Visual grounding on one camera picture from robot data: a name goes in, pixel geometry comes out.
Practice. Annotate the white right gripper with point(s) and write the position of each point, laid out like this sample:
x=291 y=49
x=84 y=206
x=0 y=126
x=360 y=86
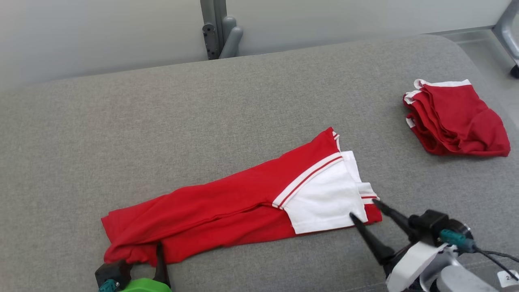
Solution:
x=413 y=263

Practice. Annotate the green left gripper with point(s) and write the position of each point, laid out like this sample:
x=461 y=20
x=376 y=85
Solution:
x=146 y=286

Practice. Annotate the red jersey white sleeves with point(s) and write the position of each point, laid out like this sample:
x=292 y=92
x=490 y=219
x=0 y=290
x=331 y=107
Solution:
x=227 y=202

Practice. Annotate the red shorts white stripe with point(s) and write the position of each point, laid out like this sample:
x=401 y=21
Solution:
x=458 y=117

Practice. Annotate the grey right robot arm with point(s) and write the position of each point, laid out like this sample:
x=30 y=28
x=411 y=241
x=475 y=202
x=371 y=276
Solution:
x=458 y=282

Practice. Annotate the grey fabric sofa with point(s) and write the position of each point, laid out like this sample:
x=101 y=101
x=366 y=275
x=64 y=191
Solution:
x=202 y=134

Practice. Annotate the grey metal chair leg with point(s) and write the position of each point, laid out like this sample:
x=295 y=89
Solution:
x=507 y=32

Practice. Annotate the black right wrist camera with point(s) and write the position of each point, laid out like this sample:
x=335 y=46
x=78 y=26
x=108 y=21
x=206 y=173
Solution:
x=429 y=225

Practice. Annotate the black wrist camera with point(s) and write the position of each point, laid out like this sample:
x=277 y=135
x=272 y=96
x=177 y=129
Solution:
x=429 y=225
x=113 y=271

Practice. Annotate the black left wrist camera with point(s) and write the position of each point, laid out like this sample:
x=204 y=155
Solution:
x=113 y=271

